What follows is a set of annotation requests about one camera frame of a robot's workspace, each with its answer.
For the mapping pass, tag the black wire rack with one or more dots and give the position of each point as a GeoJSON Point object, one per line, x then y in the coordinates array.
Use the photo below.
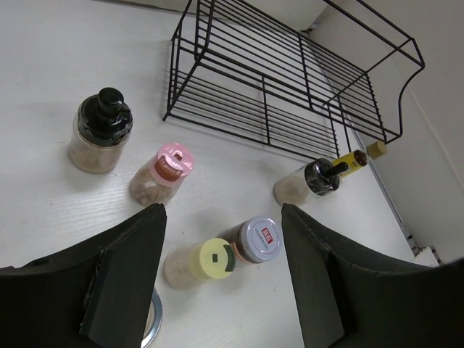
{"type": "Point", "coordinates": [238, 70]}

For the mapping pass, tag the black pump cap spice jar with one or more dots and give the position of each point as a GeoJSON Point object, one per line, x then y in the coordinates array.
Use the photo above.
{"type": "Point", "coordinates": [101, 128]}

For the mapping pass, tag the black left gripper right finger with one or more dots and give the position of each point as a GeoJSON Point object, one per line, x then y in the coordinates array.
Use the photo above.
{"type": "Point", "coordinates": [349, 295]}

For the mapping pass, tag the pink cap spice bottle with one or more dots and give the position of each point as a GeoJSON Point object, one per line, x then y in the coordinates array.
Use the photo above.
{"type": "Point", "coordinates": [158, 180]}

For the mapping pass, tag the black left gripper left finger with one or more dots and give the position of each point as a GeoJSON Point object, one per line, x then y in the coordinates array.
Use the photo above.
{"type": "Point", "coordinates": [96, 293]}

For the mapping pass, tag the silver lid spice jar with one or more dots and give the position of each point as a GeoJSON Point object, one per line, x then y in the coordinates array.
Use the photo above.
{"type": "Point", "coordinates": [256, 240]}

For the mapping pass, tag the open wide glass jar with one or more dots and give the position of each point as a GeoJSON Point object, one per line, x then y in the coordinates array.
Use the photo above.
{"type": "Point", "coordinates": [154, 320]}

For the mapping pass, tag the yellow oil bottle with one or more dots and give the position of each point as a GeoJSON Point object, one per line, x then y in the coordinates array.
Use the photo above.
{"type": "Point", "coordinates": [360, 158]}

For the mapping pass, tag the black cap seasoning jar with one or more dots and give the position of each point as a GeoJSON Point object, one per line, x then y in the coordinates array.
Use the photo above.
{"type": "Point", "coordinates": [314, 180]}

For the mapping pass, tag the yellow cap spice bottle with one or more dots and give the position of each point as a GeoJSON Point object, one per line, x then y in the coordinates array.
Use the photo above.
{"type": "Point", "coordinates": [190, 267]}

